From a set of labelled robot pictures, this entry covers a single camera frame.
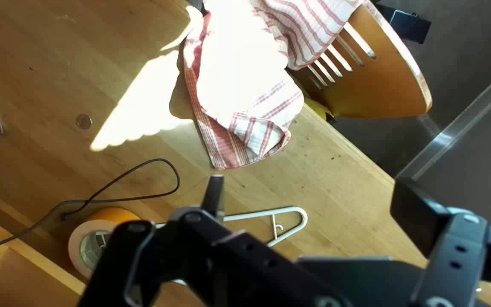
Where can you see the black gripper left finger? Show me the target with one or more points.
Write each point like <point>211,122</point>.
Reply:
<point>223,269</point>

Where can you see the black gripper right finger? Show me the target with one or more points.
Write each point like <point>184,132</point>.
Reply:
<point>455,243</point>

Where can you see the wooden desk hutch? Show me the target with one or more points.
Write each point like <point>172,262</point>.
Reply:
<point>30,281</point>

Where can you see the orange tape roll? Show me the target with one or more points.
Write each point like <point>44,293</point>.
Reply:
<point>90,238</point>

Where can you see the wooden chair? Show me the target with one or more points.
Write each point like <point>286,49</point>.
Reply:
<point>366,73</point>

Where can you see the red white striped towel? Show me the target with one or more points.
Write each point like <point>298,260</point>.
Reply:
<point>237,62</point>

